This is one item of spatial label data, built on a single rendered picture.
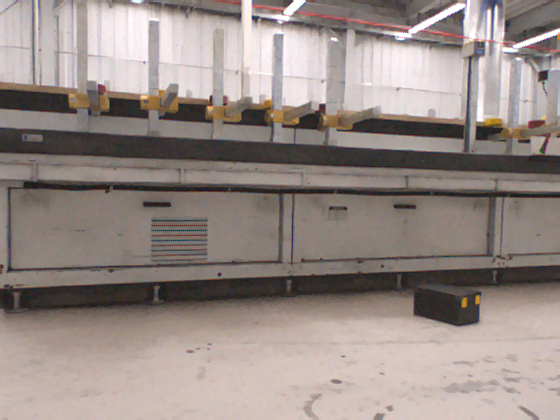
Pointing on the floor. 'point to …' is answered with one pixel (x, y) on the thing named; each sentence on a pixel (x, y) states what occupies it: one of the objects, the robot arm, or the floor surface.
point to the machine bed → (255, 221)
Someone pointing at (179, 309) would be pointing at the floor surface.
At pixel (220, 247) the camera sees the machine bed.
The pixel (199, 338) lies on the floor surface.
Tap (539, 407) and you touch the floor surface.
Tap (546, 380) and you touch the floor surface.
